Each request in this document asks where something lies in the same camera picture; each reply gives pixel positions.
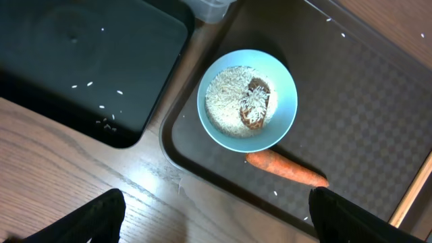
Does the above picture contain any light blue rice bowl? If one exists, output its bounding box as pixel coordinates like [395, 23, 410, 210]
[196, 49, 298, 153]

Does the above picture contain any brown food piece in bowl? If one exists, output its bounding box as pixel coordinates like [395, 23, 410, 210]
[240, 78, 271, 130]

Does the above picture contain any dark brown serving tray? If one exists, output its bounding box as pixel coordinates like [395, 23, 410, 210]
[160, 1, 431, 234]

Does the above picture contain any left wooden chopstick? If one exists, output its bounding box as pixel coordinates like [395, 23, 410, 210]
[389, 153, 431, 227]

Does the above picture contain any black plastic tray bin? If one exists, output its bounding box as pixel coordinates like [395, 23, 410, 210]
[1, 0, 195, 149]

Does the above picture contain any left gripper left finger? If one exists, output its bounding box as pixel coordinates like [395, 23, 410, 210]
[4, 188, 126, 243]

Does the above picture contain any clear plastic bin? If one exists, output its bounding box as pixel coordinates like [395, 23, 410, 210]
[182, 0, 236, 24]

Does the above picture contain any orange carrot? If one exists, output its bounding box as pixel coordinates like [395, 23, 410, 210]
[246, 149, 329, 187]

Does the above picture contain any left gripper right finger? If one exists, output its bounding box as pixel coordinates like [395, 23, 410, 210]
[308, 187, 423, 243]

